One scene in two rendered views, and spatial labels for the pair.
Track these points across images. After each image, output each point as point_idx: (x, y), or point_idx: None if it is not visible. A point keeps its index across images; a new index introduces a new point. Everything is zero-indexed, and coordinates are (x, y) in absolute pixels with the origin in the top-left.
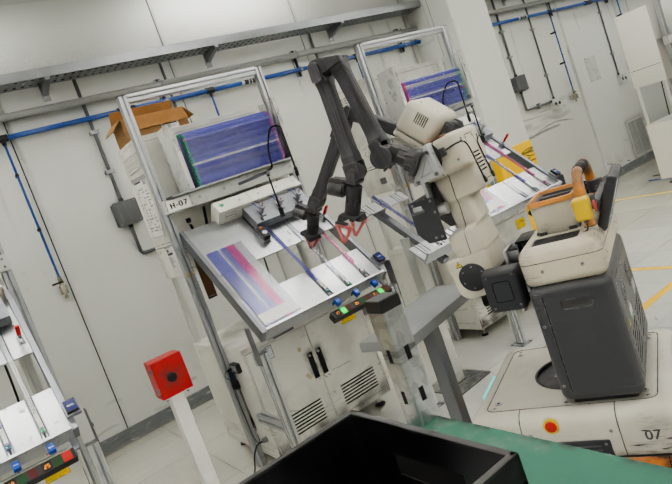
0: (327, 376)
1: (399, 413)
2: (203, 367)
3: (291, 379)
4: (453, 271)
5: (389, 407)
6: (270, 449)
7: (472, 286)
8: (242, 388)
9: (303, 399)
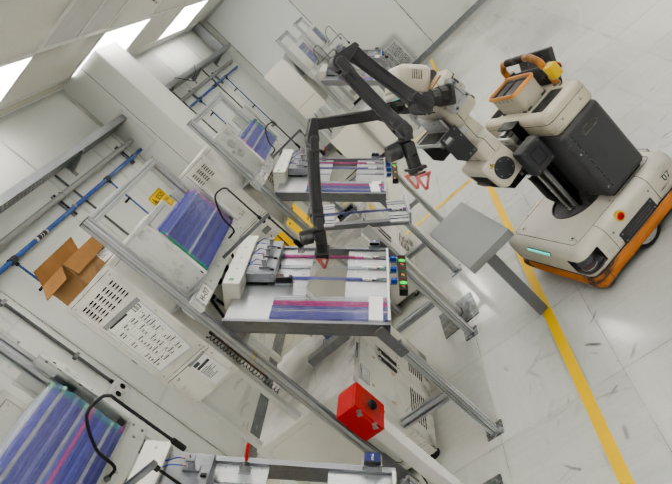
0: (399, 367)
1: (455, 359)
2: None
3: (389, 383)
4: (490, 172)
5: (438, 367)
6: None
7: (507, 174)
8: None
9: (405, 394)
